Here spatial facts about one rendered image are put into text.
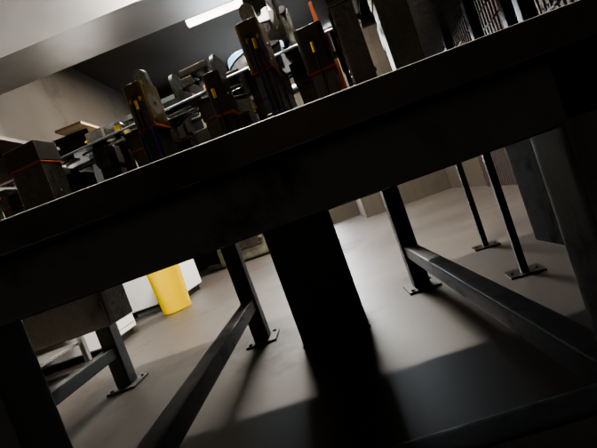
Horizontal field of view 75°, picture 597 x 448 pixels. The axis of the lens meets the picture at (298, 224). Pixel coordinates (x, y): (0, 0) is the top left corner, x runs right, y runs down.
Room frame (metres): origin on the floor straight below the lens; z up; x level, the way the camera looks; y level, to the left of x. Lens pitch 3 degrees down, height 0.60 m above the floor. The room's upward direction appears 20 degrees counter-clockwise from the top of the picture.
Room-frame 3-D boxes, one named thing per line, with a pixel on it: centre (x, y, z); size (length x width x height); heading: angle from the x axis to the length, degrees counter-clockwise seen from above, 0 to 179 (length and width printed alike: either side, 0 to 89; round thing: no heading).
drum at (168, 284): (4.03, 1.48, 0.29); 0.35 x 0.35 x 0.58
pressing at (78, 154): (1.27, 0.32, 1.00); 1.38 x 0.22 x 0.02; 77
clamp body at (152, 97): (1.07, 0.29, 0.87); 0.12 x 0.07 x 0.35; 167
